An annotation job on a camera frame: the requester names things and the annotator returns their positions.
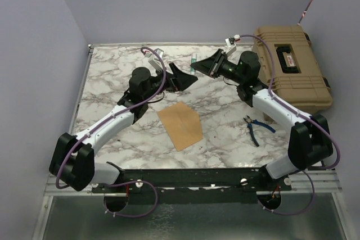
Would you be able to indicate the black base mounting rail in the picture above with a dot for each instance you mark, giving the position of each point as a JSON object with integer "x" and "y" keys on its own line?
{"x": 189, "y": 186}

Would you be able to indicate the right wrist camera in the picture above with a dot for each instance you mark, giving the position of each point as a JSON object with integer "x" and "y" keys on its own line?
{"x": 231, "y": 46}

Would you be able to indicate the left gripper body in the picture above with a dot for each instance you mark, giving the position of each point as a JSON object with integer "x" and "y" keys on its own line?
{"x": 170, "y": 83}

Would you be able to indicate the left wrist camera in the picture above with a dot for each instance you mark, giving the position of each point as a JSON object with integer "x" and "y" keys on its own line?
{"x": 153, "y": 60}

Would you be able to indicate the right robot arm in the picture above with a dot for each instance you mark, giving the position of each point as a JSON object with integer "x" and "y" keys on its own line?
{"x": 308, "y": 143}

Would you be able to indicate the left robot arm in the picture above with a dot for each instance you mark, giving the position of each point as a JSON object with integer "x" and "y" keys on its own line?
{"x": 73, "y": 162}

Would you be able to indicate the tan plastic tool case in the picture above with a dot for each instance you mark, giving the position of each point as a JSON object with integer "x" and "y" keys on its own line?
{"x": 297, "y": 76}

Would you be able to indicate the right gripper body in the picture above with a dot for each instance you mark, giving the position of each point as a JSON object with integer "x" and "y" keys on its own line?
{"x": 221, "y": 65}

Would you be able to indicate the white green glue stick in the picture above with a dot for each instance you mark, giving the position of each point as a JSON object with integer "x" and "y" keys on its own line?
{"x": 193, "y": 60}

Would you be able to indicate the brown paper envelope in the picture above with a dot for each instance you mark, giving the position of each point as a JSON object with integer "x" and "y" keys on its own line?
{"x": 182, "y": 125}

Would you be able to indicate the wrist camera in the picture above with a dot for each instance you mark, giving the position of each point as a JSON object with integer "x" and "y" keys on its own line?
{"x": 231, "y": 46}
{"x": 153, "y": 60}

